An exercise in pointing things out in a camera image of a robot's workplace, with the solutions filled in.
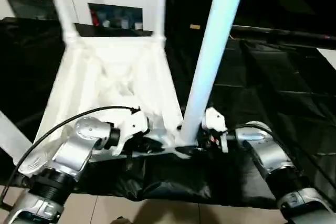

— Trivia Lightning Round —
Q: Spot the white plastic table top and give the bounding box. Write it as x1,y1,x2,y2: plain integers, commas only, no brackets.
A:
21,35,203,178

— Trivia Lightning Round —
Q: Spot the white plastic table leg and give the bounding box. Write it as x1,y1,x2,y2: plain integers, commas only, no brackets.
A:
50,0,81,47
178,0,249,146
0,111,34,154
154,0,168,42

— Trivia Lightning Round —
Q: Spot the black plastic mat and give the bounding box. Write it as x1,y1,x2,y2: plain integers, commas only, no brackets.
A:
0,18,336,209

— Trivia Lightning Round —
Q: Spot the white flat board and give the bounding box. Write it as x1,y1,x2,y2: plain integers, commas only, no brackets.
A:
317,48,336,70

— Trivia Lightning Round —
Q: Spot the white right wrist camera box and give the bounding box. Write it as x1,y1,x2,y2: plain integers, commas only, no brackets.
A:
202,107,229,154

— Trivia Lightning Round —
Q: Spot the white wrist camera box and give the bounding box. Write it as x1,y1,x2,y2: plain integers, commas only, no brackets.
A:
202,107,229,154
113,110,151,157

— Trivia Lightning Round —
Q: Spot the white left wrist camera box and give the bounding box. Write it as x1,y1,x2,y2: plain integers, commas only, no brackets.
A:
113,110,151,157

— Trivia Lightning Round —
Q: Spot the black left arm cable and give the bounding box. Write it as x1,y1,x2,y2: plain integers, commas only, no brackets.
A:
0,106,142,210

